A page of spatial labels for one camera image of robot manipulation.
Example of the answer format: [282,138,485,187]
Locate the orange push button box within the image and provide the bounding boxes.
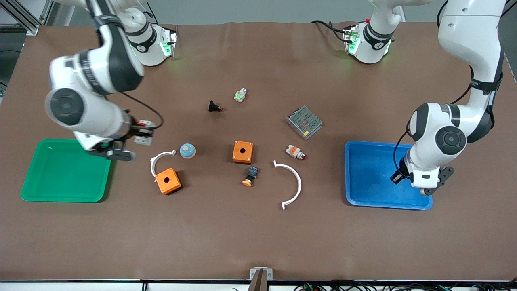
[155,167,183,196]
[232,141,254,164]

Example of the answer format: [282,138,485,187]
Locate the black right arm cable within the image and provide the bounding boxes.
[120,91,164,130]

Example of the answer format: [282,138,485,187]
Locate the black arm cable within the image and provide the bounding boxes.
[120,91,164,130]
[394,65,474,172]

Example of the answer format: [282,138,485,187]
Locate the large white half-ring clamp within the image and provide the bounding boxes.
[273,160,302,211]

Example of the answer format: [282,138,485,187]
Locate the black cable bundle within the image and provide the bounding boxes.
[294,280,517,291]

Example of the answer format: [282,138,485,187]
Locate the blue plastic tray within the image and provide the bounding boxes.
[344,140,433,211]

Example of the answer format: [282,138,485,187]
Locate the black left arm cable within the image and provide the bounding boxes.
[394,65,474,172]

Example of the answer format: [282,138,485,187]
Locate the metal mesh power supply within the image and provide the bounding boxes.
[286,105,324,141]

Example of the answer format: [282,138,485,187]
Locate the aluminium frame profile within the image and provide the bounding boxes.
[0,0,55,36]

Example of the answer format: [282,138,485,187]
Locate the small white half-ring clamp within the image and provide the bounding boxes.
[150,150,177,183]

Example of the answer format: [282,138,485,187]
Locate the black base cable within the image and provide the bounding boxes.
[311,20,349,43]

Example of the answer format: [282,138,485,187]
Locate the white circuit breaker red switch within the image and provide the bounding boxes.
[134,120,155,146]

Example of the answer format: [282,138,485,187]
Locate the red white push button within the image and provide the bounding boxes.
[285,145,307,161]

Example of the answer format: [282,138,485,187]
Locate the white table edge rail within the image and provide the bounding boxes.
[0,280,517,291]

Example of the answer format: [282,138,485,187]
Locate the grey metal bracket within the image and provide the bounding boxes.
[247,267,273,291]

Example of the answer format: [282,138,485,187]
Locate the green plastic tray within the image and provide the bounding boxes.
[20,139,113,203]

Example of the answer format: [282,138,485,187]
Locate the yellow mushroom push button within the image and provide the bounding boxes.
[242,165,259,187]

